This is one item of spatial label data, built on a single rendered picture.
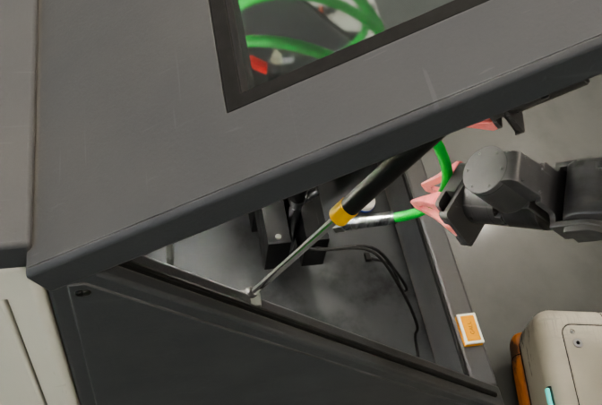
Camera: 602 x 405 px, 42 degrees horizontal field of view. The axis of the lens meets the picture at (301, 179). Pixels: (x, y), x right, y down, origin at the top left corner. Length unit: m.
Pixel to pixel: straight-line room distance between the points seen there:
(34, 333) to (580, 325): 1.64
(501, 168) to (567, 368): 1.28
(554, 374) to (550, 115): 1.20
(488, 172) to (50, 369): 0.50
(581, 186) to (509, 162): 0.08
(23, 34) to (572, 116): 2.48
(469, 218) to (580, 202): 0.16
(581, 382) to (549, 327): 0.15
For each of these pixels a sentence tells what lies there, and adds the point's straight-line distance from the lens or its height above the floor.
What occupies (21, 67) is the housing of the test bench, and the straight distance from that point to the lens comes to 0.75.
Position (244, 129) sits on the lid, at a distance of 0.58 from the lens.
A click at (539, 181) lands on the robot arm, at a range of 0.89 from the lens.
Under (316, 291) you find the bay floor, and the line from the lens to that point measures 1.38.
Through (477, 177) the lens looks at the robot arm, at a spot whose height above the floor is 1.36.
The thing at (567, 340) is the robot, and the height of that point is 0.28.
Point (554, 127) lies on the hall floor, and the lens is 2.97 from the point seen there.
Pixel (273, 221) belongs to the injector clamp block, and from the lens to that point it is 1.26.
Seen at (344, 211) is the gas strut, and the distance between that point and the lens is 0.68.
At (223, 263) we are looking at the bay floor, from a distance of 1.39.
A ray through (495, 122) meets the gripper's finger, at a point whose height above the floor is 1.25.
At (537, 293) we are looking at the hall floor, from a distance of 2.52.
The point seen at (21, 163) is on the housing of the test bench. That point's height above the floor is 1.50.
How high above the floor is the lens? 2.02
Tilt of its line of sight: 52 degrees down
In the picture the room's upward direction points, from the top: 11 degrees clockwise
